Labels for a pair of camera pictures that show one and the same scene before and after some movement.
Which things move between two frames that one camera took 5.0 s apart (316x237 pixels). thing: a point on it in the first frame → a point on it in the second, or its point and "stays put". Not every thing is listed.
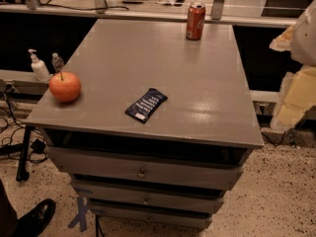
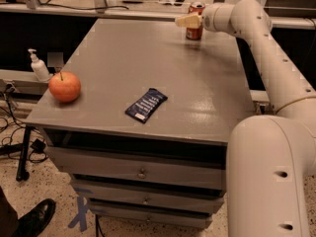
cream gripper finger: x=284 y=41 → x=190 y=21
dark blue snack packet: x=147 y=107 stays put
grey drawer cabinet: x=151 y=121 stays put
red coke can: x=196 y=20 stays put
